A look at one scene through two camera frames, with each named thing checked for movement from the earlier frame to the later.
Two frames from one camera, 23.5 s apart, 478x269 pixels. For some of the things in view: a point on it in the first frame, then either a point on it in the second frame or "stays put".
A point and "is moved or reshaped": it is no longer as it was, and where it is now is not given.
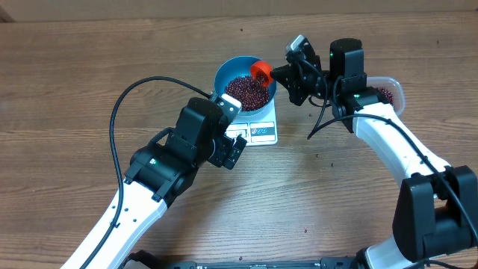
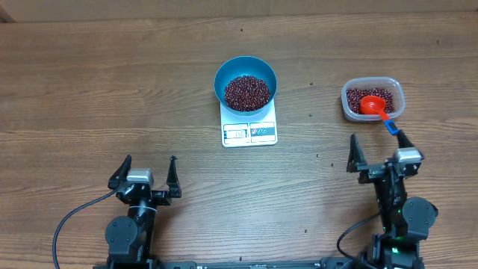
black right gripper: (296, 77) -> (380, 172)
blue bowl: (235, 66) stays put
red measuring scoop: (261, 72) is moved or reshaped
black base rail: (140, 260) stays put
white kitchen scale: (259, 130) stays put
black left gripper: (228, 154) -> (165, 198)
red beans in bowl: (251, 98) stays put
